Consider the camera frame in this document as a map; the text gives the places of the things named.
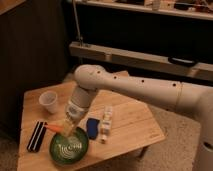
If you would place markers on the wooden table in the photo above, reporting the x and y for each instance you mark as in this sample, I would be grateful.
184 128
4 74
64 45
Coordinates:
133 127

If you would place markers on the cluttered white shelf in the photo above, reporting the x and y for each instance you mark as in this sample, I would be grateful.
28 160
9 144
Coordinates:
152 9

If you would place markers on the small clear bottle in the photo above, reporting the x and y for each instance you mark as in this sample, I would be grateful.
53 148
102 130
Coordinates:
106 123

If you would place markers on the long grey case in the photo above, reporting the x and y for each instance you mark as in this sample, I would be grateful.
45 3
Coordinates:
140 60

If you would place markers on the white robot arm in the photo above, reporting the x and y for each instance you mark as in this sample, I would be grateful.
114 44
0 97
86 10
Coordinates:
191 100

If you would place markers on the black striped box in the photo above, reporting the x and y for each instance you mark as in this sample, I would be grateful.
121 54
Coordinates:
37 136

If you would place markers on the metal stand pole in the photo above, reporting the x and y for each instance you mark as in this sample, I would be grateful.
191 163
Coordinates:
79 37

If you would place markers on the green ceramic bowl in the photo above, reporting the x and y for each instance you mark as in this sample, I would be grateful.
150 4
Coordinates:
66 151

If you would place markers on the blue sponge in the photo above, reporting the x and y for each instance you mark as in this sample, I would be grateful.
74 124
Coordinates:
92 128

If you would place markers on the clear plastic cup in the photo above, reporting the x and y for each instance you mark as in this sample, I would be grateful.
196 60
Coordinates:
49 100

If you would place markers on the black case handle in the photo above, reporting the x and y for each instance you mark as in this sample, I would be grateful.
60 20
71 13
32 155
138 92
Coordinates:
182 62

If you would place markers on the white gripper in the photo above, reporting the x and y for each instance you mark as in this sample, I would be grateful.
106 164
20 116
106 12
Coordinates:
74 114

